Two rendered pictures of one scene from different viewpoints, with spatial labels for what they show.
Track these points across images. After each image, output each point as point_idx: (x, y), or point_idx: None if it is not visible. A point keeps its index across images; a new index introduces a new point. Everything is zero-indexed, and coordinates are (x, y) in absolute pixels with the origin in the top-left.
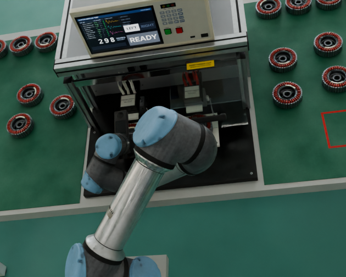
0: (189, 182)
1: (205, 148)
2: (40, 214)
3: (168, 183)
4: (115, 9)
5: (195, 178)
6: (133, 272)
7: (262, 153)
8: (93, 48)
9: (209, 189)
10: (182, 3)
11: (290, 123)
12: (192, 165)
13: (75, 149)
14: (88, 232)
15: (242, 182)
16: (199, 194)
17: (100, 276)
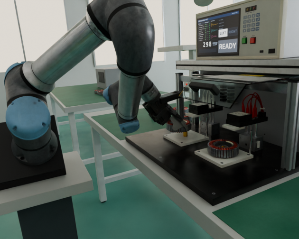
0: (168, 165)
1: (121, 12)
2: (107, 135)
3: (158, 157)
4: (218, 11)
5: (175, 166)
6: (23, 96)
7: (250, 198)
8: (199, 50)
9: (173, 180)
10: (262, 5)
11: None
12: (109, 33)
13: (158, 129)
14: (146, 225)
15: (200, 196)
16: (163, 177)
17: (12, 78)
